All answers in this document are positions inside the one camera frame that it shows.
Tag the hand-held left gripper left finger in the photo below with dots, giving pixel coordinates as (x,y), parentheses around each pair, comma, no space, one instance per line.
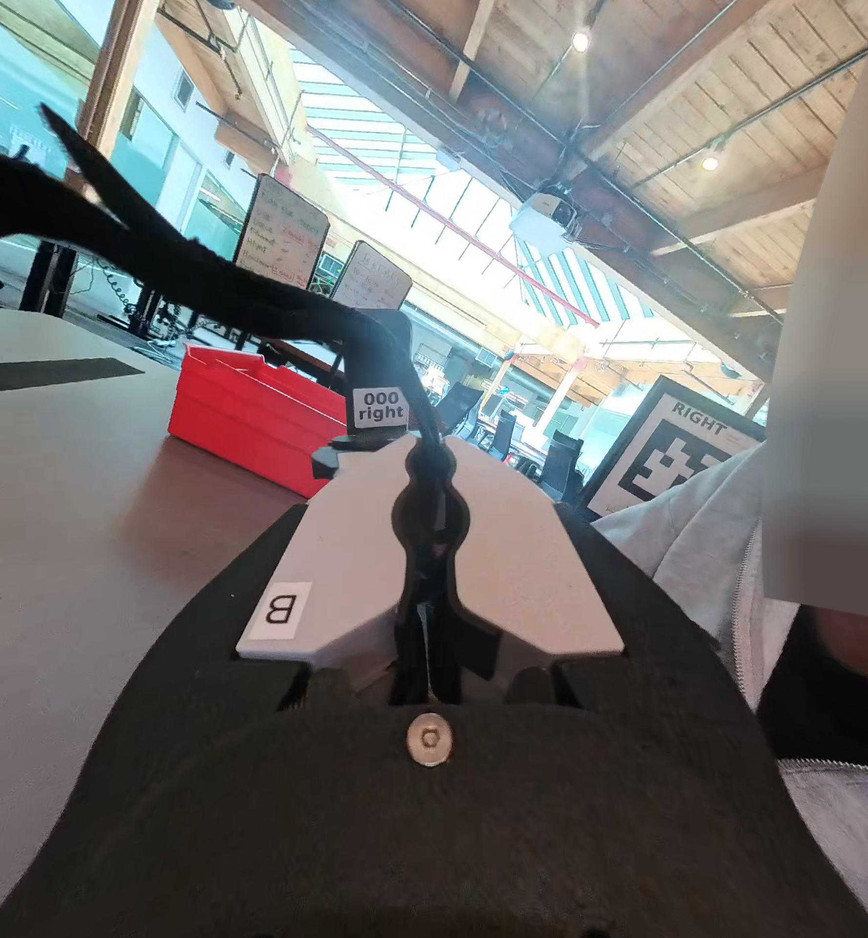
(331,564)

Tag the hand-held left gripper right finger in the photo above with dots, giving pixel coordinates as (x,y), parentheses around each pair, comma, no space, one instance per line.
(529,564)

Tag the grey desk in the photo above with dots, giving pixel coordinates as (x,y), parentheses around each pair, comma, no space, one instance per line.
(75,549)

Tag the wooden office desk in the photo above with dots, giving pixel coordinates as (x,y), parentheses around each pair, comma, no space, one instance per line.
(45,282)

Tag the whiteboard on stand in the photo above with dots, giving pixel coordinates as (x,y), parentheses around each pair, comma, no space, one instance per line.
(371,282)
(280,234)

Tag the red plastic bin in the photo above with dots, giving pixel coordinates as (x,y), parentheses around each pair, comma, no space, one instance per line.
(236,425)

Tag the framed black white marker poster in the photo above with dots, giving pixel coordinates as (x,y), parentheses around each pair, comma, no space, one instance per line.
(661,454)

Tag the white ceiling projector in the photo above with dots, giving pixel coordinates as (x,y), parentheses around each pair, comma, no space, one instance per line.
(540,227)

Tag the long black tape strip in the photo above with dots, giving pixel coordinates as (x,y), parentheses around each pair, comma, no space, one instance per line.
(38,375)

